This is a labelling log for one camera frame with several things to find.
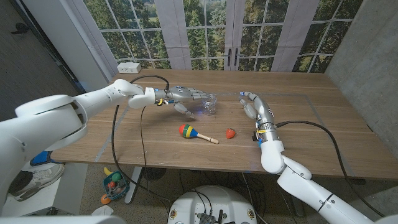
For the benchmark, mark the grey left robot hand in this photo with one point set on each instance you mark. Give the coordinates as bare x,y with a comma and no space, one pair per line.
180,93

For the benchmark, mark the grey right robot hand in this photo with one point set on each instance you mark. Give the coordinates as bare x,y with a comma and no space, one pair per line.
264,110

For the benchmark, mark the clear glass jar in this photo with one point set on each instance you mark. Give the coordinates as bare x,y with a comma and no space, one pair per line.
210,107

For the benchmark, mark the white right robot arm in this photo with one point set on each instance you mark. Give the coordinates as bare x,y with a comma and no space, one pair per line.
298,183

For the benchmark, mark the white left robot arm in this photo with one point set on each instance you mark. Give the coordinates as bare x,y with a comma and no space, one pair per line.
46,124

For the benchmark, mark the colourful wooden maraca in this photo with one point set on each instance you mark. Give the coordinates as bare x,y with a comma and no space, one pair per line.
186,130

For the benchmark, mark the red toy strawberry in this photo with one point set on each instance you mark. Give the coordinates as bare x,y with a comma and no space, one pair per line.
230,133

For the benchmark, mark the yellow toy banana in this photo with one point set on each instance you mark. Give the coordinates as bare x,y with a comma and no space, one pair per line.
107,171

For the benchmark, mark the orange toy fruit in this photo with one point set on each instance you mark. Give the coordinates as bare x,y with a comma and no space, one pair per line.
105,199

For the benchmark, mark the white power socket box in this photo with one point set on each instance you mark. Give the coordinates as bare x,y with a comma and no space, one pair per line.
129,67

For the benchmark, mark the printed window backdrop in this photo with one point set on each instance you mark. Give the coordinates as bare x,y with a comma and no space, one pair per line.
199,37

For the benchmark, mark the black round floor fan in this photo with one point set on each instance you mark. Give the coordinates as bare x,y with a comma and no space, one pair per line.
154,173

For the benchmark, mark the grey table leg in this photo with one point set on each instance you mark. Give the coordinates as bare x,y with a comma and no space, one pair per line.
299,208

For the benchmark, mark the white table leg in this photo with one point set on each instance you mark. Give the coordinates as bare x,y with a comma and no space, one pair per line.
133,186

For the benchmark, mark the white robot torso base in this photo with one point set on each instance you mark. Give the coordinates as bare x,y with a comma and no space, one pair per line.
211,202

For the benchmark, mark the teal basket with toys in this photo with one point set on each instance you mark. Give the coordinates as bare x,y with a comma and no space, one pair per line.
117,190

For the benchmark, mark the white crumpled paper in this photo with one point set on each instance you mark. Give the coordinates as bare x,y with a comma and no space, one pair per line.
102,211

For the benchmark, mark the blue black padded piece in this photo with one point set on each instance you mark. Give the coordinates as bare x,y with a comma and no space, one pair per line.
42,158

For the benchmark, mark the white low platform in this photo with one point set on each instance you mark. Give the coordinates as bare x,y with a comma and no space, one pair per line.
65,196

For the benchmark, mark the grey white sneaker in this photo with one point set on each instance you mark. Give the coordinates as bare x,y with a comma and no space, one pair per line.
43,177

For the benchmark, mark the white robot chest cover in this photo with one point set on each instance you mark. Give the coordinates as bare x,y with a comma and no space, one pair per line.
62,220

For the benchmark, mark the black trouser leg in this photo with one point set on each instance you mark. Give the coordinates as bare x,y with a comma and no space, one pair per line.
18,182

